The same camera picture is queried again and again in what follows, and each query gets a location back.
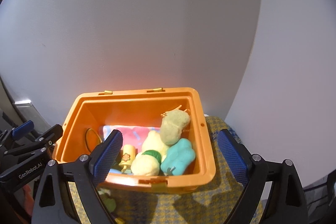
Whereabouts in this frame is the teal flower plush cushion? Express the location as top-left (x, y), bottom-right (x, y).
top-left (161, 138), bottom-right (196, 176)

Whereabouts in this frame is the orange plastic storage basket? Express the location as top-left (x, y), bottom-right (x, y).
top-left (53, 88), bottom-right (216, 193)

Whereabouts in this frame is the pink patterned book in basket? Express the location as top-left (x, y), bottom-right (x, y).
top-left (98, 125), bottom-right (159, 149)

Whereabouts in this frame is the yellow popsicle toy with flower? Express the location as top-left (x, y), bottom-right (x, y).
top-left (118, 144), bottom-right (137, 173)

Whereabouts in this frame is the yellow blue checkered blanket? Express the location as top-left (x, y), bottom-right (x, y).
top-left (68, 115), bottom-right (264, 224)

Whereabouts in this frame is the grey laptop device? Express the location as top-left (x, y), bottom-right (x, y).
top-left (14, 99), bottom-right (51, 134)

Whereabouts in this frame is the green frog toy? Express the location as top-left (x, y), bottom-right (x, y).
top-left (98, 188), bottom-right (116, 213)

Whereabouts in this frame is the yellow plush dog green scarf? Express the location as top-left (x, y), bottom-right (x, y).
top-left (130, 130), bottom-right (169, 176)

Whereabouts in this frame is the beige plush animal toy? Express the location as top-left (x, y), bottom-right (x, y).
top-left (159, 105), bottom-right (190, 145)

